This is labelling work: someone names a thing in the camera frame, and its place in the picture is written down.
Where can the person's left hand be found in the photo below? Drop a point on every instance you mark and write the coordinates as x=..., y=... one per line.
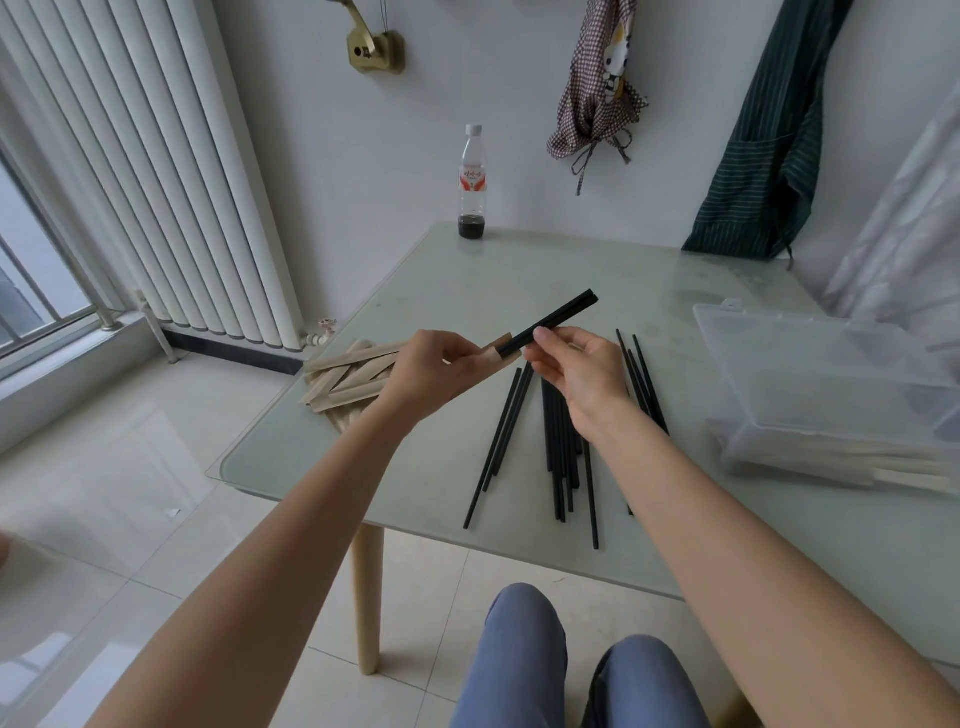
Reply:
x=424, y=371

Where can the person's right hand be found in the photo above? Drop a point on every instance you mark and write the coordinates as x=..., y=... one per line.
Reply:
x=596, y=386

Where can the person's left thumb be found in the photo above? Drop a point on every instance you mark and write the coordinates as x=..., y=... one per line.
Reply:
x=472, y=367

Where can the person's right thumb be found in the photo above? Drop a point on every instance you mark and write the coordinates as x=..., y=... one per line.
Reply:
x=544, y=369

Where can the brown paper chopstick sleeve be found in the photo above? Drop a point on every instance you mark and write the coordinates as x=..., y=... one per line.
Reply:
x=496, y=354

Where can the black chopstick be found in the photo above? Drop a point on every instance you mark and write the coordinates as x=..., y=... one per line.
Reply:
x=559, y=315
x=562, y=324

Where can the person's right forearm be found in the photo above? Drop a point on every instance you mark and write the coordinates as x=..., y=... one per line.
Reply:
x=750, y=570

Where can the person's left forearm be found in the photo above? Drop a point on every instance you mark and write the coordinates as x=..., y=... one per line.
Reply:
x=277, y=570

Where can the pile of black chopsticks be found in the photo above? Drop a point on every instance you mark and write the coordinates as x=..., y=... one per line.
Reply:
x=559, y=450

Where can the pile of brown paper sleeves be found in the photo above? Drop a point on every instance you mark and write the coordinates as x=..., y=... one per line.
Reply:
x=349, y=375

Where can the radiator valve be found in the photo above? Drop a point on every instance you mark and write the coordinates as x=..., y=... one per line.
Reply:
x=322, y=334

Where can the plastic bottle with dark liquid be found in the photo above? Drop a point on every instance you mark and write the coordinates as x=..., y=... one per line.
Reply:
x=473, y=187

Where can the wooden table leg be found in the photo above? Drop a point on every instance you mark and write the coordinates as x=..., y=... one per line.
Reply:
x=367, y=600

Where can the clear plastic storage box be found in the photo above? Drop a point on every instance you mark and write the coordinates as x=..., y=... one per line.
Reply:
x=817, y=375

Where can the checked hanging apron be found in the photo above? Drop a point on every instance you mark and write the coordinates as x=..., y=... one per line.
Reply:
x=596, y=90

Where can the person's left leg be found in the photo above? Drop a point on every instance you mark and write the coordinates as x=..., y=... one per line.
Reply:
x=514, y=660

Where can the person's leg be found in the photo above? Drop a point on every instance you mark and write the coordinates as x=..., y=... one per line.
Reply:
x=514, y=660
x=645, y=686

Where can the stack of wrapped chopsticks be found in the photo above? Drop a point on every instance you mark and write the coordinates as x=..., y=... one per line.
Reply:
x=840, y=459

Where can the dark green striped apron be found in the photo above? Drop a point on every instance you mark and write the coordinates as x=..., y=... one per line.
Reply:
x=765, y=150

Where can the white radiator pipe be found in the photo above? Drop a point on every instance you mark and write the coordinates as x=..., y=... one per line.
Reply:
x=156, y=326

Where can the person's right leg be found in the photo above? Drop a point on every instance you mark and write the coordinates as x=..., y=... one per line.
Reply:
x=645, y=686

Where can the white radiator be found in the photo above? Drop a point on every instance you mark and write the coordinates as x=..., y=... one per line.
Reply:
x=150, y=165

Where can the white sheer curtain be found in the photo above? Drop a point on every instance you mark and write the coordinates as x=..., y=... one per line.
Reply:
x=900, y=232

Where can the brass wall hook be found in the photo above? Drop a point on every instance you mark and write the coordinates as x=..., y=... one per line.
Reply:
x=371, y=49

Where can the window with metal frame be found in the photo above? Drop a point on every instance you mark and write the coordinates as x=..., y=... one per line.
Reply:
x=37, y=277

